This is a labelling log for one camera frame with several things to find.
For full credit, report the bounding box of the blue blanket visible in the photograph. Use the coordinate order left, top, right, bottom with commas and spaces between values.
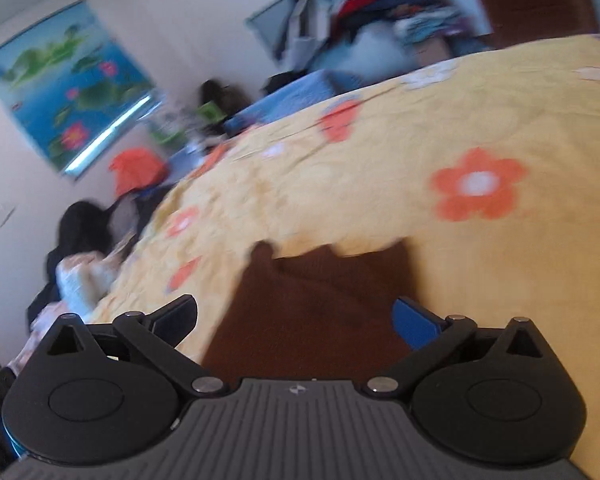
224, 69, 363, 137

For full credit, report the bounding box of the brown wooden door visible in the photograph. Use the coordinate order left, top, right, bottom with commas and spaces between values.
459, 0, 600, 50

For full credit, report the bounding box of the brown garment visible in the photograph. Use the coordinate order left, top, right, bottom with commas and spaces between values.
200, 239, 417, 382

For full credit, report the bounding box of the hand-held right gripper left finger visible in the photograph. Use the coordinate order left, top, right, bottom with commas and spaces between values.
30, 294, 227, 399

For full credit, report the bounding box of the lotus pond wall poster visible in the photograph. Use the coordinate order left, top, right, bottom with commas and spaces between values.
0, 0, 164, 177

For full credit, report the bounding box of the green box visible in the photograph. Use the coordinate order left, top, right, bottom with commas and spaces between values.
195, 100, 222, 122

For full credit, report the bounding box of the black bag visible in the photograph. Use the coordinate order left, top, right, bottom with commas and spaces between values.
199, 79, 253, 127

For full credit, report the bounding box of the yellow floral bedsheet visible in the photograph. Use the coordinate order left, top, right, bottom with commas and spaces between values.
87, 32, 600, 480

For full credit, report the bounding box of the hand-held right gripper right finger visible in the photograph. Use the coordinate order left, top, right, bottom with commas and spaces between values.
364, 297, 557, 402

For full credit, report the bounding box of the pile of mixed clothes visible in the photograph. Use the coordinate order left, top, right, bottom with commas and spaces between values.
275, 0, 487, 77

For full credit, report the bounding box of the orange bag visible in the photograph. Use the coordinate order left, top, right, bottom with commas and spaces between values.
108, 147, 169, 197

